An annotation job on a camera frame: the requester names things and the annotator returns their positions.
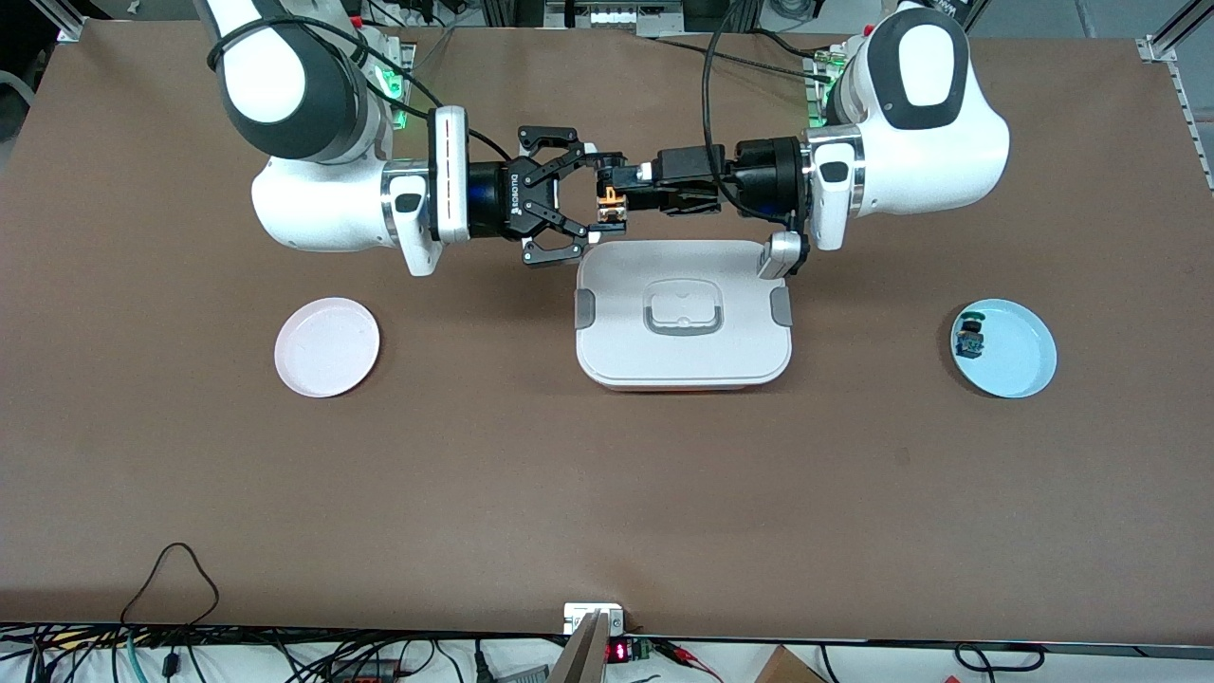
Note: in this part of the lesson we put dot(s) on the aluminium profile bar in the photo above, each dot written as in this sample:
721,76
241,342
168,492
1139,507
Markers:
583,655

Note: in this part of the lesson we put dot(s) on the black orange power strip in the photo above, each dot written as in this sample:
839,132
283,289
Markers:
365,671

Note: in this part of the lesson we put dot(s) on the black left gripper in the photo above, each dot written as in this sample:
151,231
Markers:
763,171

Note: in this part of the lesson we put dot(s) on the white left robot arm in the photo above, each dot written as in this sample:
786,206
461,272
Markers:
929,152

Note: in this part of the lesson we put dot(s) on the white lit rack device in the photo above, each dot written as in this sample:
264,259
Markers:
616,17

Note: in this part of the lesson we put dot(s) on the light blue round plate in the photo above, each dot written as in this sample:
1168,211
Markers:
1015,360

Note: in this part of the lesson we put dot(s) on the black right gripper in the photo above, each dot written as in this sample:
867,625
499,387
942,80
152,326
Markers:
500,199

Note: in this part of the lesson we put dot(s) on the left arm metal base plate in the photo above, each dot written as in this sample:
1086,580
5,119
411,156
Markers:
816,68

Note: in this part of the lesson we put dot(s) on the white lidded lunch box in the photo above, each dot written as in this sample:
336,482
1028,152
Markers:
683,360

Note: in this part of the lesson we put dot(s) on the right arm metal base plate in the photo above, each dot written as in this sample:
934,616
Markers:
409,66

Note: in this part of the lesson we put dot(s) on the orange push button switch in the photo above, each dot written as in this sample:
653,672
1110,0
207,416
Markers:
612,201

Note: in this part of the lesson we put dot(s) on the white round plate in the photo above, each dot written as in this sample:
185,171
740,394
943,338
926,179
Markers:
327,346

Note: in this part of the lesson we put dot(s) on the perforated aluminium frame rail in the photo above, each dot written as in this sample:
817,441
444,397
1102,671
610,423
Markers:
1190,104

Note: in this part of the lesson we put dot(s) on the blue green switch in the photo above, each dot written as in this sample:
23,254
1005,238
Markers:
969,341

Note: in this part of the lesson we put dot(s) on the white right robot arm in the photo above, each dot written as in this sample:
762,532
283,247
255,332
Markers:
313,204

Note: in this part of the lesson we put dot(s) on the red clip test lead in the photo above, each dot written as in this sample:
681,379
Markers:
688,655

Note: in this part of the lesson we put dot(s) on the small white socket box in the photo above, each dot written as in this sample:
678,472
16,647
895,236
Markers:
579,615

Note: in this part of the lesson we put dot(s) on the red LED display board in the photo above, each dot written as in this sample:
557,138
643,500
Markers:
618,652

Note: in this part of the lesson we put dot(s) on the brown cardboard piece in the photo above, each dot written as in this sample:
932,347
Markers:
787,667

